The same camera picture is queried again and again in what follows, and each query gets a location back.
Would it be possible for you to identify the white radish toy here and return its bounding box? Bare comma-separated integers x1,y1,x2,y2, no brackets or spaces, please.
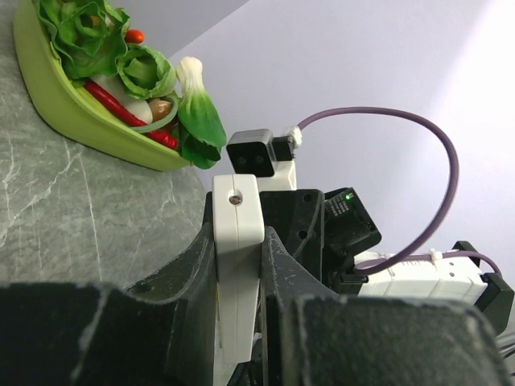
91,75,153,125

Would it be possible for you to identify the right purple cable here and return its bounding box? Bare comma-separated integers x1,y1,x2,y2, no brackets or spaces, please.
297,106,502,278

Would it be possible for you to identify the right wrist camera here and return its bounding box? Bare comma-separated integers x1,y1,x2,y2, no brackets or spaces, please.
226,126,303,191

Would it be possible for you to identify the green plastic basket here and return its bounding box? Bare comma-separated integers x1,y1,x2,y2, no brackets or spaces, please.
13,1,190,171

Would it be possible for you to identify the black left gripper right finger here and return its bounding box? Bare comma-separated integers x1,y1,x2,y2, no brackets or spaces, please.
261,228,511,385

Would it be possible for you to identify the white remote control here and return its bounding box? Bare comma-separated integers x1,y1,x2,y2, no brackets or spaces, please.
212,175,265,364

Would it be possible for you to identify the green scallion toy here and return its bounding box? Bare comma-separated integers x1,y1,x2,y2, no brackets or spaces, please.
130,94,179,133

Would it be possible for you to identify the bok choy toy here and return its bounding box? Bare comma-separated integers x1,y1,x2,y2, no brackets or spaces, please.
176,56,227,170

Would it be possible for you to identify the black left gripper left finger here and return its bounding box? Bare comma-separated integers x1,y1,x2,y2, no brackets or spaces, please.
1,224,216,385

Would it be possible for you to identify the brown mushroom toy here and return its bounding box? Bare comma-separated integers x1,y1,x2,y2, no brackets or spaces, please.
148,99,173,122

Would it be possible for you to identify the green napa cabbage toy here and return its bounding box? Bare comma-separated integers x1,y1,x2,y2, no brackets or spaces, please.
117,43,176,100

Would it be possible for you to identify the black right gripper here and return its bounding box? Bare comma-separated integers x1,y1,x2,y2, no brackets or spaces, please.
260,189,324,280

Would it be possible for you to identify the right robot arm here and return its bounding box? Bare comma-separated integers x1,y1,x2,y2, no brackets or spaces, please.
204,188,514,338

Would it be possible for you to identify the green lettuce toy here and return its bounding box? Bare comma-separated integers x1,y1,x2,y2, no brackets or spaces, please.
32,1,131,80

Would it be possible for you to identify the red chili pepper toy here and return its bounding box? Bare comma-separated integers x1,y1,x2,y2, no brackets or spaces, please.
84,80,178,150

